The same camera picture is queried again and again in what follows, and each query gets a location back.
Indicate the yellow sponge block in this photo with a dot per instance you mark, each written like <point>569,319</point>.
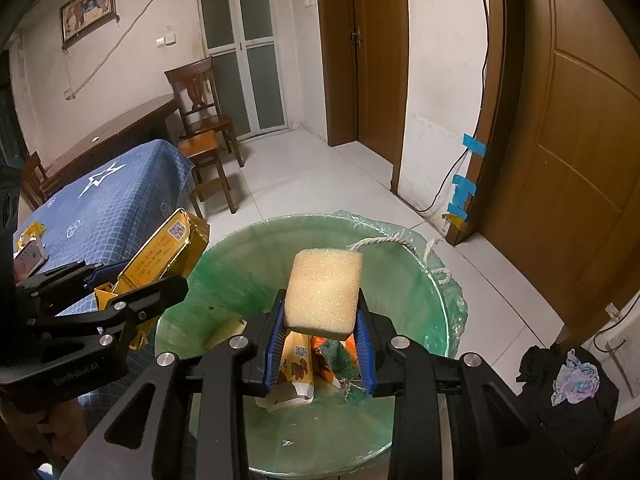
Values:
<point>225,334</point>
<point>322,290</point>

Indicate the frosted glass double door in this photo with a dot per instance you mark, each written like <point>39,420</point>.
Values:
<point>245,60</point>

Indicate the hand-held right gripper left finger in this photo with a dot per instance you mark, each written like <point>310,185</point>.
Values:
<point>276,340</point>

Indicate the large red carton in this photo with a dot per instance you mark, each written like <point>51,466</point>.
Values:
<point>30,260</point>

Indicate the green mesh scrubber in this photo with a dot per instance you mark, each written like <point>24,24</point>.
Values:
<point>345,360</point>

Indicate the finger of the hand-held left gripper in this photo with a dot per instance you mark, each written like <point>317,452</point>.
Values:
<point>145,300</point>
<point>50,290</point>

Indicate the blue tape strip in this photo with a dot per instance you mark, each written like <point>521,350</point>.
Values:
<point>465,185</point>
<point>475,145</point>
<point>457,211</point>

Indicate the long yellow cardboard box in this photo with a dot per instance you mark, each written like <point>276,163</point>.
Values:
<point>155,255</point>

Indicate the round wooden table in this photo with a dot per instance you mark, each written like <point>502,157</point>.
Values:
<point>125,125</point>

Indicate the yellow bear-print packet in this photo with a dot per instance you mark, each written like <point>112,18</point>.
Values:
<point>295,370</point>

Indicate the low white wall socket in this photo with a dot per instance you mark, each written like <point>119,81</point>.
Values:
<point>613,311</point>

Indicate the gold foil wrapper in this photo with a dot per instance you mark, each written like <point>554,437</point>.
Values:
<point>30,232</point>

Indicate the purple white crumpled cloth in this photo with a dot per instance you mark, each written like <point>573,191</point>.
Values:
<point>575,377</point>

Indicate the green-lined trash bin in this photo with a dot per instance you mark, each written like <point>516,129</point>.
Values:
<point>240,270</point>

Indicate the wooden chair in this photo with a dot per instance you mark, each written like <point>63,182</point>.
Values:
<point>200,125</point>
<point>32,175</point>

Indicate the yellow tape strip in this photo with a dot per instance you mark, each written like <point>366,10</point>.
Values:
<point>457,224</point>

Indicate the black cloth heap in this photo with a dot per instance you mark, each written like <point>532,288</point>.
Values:
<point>550,425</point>

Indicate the white wall switch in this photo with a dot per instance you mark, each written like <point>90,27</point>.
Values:
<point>165,40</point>

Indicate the brown panelled door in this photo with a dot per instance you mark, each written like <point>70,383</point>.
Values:
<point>575,135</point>

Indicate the brown wooden door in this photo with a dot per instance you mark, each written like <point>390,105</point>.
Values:
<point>375,60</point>

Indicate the framed wall picture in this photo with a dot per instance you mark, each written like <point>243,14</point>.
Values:
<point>89,10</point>

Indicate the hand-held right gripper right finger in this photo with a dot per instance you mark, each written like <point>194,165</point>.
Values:
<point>362,350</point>

